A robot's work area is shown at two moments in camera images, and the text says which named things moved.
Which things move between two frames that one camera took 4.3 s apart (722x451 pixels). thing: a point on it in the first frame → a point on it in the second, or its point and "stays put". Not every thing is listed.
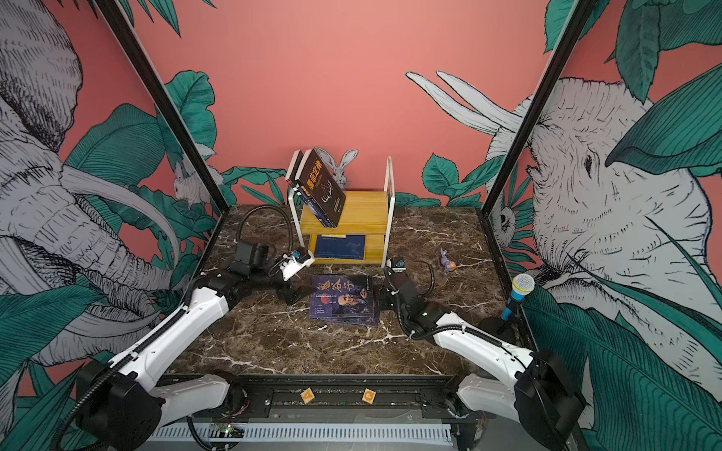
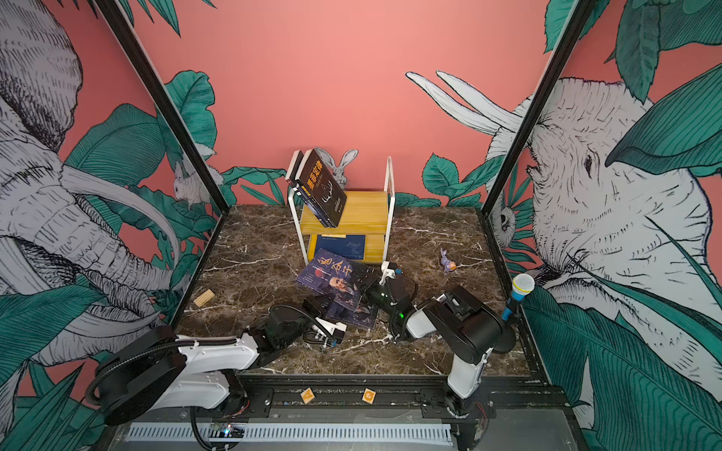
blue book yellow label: [340, 246] stays put
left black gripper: [287, 293] → [315, 305]
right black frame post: [583, 9] stays put
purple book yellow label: [317, 209] stays put
